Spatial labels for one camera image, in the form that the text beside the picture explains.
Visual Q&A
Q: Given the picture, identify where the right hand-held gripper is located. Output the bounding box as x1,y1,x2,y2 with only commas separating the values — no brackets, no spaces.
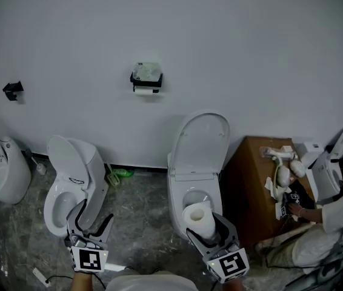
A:
185,213,250,284

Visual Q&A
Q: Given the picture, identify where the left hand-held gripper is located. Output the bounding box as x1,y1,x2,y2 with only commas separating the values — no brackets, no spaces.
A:
64,199,115,274

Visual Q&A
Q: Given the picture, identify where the white toilet paper roll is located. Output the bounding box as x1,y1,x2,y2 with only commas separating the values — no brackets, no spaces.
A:
182,201,219,242

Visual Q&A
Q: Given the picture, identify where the person's right forearm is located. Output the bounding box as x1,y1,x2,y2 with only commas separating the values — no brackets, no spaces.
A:
221,279,245,291

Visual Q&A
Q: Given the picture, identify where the person's left forearm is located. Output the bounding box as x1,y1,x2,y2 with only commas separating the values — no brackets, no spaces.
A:
70,271,95,291

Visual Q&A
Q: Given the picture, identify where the white toilet with sticker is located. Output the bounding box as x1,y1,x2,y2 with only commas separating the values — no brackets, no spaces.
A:
43,135,109,239

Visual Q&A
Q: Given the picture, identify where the white toilet brush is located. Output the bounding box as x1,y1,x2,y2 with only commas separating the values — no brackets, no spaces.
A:
22,149,48,176

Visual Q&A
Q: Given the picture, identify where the white toilet with wide lid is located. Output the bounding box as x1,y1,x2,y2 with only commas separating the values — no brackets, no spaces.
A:
167,111,231,239

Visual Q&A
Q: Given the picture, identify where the white toilet with black label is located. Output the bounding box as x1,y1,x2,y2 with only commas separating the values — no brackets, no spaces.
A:
303,126,343,204

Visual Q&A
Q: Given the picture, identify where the pale green scrub brush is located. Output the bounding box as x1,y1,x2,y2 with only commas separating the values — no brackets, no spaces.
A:
106,163,121,187

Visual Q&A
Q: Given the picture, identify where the brown cardboard box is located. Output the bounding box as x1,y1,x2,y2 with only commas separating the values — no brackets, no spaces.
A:
224,136,318,248

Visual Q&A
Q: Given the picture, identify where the white power strip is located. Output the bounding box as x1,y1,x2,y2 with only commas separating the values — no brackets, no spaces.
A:
32,267,52,287

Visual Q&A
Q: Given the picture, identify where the person's white shirt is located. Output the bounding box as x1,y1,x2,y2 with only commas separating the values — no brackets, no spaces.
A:
104,270,199,291

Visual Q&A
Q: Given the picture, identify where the white wrapped bundle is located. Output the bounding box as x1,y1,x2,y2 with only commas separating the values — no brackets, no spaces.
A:
289,159,307,178
276,166,291,187

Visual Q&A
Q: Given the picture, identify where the black plastic bag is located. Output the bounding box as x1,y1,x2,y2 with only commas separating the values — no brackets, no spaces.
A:
286,179,316,210

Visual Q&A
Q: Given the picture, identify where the white handheld sprayer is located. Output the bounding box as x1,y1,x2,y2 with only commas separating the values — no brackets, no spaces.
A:
259,145,299,161

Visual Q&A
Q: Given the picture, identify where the patterned tissue packet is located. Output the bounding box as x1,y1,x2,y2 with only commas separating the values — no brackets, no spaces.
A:
131,61,162,82

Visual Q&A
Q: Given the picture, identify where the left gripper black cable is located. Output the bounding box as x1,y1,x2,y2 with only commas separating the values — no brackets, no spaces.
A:
91,273,106,290

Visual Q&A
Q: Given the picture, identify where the black power strip cable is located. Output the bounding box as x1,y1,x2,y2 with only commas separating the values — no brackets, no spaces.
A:
45,275,75,286

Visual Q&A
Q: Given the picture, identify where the white sprayer hose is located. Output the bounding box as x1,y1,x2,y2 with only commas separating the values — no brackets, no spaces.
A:
273,158,285,199

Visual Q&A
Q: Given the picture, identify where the black wall paper holder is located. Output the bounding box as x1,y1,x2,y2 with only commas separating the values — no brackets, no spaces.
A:
130,70,164,95

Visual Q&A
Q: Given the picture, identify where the black empty wall holder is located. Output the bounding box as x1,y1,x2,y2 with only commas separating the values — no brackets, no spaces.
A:
2,80,24,102

